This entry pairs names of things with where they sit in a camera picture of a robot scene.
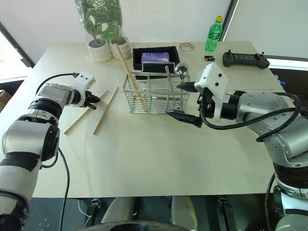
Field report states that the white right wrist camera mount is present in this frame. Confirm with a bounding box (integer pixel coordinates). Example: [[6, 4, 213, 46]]
[[194, 63, 229, 123]]

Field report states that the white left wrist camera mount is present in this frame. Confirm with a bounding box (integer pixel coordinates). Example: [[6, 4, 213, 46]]
[[72, 71, 96, 107]]

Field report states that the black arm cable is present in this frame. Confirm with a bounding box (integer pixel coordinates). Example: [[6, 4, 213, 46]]
[[264, 172, 278, 231], [41, 146, 71, 231]]

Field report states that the metal wire basket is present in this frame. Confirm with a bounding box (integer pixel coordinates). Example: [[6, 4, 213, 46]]
[[123, 62, 191, 116]]

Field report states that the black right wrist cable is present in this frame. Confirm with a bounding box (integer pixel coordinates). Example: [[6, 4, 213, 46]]
[[199, 92, 302, 142]]

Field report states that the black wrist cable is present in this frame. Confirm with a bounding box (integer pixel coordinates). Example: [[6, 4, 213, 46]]
[[199, 92, 302, 142], [36, 72, 80, 96]]

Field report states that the green plastic bottle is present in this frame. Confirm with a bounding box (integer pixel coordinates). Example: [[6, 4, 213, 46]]
[[204, 15, 225, 52]]

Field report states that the black handheld controller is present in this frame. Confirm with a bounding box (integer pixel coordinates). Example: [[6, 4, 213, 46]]
[[222, 50, 271, 69]]

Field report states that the wooden chopstick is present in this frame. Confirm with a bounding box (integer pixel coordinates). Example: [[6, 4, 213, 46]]
[[115, 43, 148, 109], [63, 90, 108, 136], [92, 86, 119, 135]]

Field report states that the brown cardboard box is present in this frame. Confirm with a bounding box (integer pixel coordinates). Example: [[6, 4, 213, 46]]
[[0, 90, 12, 107]]

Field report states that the potted plant in white pot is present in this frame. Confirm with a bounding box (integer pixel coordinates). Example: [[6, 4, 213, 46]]
[[74, 0, 113, 64], [101, 0, 132, 60]]

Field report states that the purple tissue pack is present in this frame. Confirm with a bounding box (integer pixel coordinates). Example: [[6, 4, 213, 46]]
[[141, 51, 170, 65]]

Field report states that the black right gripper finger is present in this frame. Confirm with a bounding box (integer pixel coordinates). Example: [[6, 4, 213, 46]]
[[166, 111, 203, 129], [176, 81, 199, 93]]

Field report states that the metal spoon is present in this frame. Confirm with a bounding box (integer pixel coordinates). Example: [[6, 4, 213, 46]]
[[174, 62, 190, 97]]

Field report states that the black rectangular tray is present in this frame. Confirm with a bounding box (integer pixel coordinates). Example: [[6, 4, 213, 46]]
[[132, 46, 181, 72]]

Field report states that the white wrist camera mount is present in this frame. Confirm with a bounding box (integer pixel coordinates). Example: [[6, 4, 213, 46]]
[[194, 63, 229, 123], [72, 71, 96, 107]]

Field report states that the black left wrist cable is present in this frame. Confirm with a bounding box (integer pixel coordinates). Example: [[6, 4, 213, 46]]
[[36, 72, 80, 96]]

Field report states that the thin white cable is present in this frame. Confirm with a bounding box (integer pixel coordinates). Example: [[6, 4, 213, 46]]
[[77, 199, 93, 225]]

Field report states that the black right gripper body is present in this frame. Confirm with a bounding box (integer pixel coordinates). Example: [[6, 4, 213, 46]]
[[197, 87, 217, 120]]

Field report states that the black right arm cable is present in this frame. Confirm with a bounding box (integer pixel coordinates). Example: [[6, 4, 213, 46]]
[[264, 172, 278, 231]]

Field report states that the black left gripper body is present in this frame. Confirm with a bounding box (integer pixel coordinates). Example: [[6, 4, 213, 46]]
[[82, 90, 95, 107]]

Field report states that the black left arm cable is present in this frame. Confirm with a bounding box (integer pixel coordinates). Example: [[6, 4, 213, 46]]
[[41, 146, 71, 231]]

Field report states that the white rounded shape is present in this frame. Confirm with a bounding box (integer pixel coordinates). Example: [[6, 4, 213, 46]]
[[170, 195, 199, 231], [100, 197, 135, 224]]

